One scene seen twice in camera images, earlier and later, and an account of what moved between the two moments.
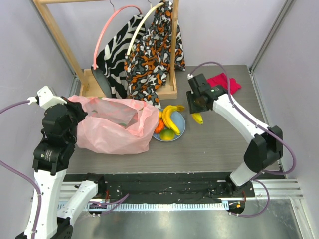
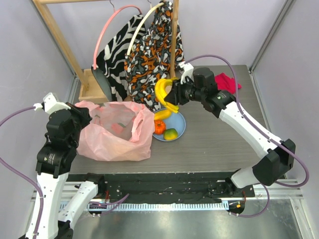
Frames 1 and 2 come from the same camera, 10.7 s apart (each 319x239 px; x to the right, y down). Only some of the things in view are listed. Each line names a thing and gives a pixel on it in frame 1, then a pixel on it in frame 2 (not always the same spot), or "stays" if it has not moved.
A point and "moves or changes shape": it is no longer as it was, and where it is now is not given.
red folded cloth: (222, 79) stays
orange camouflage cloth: (147, 63) stays
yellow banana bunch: (166, 110) -> (165, 113)
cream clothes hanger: (136, 29) stays
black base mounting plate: (177, 187) stays
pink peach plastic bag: (115, 126) moves or changes shape
